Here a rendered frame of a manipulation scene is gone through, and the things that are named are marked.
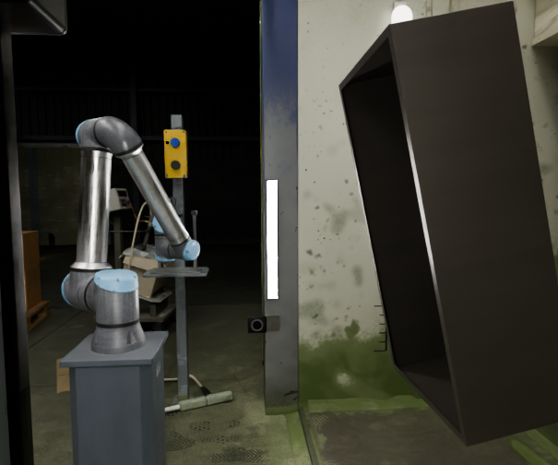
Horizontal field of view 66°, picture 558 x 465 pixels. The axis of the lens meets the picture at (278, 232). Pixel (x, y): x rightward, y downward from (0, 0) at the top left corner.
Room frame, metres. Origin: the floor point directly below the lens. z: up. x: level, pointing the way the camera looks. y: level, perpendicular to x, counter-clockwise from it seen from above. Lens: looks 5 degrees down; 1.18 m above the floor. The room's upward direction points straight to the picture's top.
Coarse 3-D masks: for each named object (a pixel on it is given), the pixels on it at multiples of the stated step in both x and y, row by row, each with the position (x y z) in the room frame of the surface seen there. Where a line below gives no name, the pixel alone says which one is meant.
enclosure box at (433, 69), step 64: (384, 64) 1.58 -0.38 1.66; (448, 64) 1.18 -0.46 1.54; (512, 64) 1.20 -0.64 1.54; (384, 128) 1.78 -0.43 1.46; (448, 128) 1.18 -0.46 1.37; (512, 128) 1.20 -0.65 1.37; (384, 192) 1.78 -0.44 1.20; (448, 192) 1.18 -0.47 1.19; (512, 192) 1.20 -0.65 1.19; (384, 256) 1.78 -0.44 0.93; (448, 256) 1.18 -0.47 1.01; (512, 256) 1.19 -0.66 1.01; (448, 320) 1.18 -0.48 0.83; (512, 320) 1.19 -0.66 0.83; (448, 384) 1.54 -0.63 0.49; (512, 384) 1.19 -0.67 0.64
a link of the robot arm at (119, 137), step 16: (96, 128) 1.60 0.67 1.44; (112, 128) 1.58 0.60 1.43; (128, 128) 1.61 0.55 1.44; (112, 144) 1.59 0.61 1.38; (128, 144) 1.59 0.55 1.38; (128, 160) 1.63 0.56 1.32; (144, 160) 1.66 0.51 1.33; (144, 176) 1.66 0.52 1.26; (144, 192) 1.69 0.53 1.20; (160, 192) 1.72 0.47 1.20; (160, 208) 1.73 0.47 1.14; (160, 224) 1.77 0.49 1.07; (176, 224) 1.78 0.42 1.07; (176, 240) 1.80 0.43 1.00; (192, 240) 1.84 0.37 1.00; (176, 256) 1.86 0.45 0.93; (192, 256) 1.83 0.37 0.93
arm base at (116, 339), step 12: (96, 324) 1.51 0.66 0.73; (120, 324) 1.48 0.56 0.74; (132, 324) 1.51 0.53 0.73; (96, 336) 1.49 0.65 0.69; (108, 336) 1.47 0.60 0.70; (120, 336) 1.47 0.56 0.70; (132, 336) 1.50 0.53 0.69; (144, 336) 1.56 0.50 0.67; (96, 348) 1.47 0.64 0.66; (108, 348) 1.45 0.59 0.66; (120, 348) 1.46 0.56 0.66; (132, 348) 1.48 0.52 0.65
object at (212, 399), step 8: (208, 392) 2.44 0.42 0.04; (216, 392) 2.43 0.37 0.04; (224, 392) 2.41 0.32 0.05; (184, 400) 2.32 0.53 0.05; (192, 400) 2.32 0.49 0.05; (200, 400) 2.33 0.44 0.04; (208, 400) 2.35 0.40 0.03; (216, 400) 2.37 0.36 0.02; (224, 400) 2.39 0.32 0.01; (168, 408) 2.26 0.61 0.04; (176, 408) 2.28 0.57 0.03; (184, 408) 2.29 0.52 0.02; (192, 408) 2.31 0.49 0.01
